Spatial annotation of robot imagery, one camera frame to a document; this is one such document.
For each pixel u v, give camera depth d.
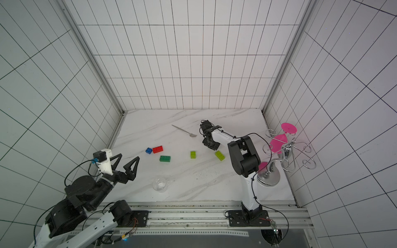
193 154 0.92
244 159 0.54
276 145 0.69
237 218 0.73
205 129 0.82
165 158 0.92
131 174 0.54
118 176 0.52
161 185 0.83
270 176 0.86
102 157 0.50
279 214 0.67
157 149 0.98
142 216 0.73
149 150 0.96
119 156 0.63
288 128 0.74
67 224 0.42
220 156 0.94
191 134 1.06
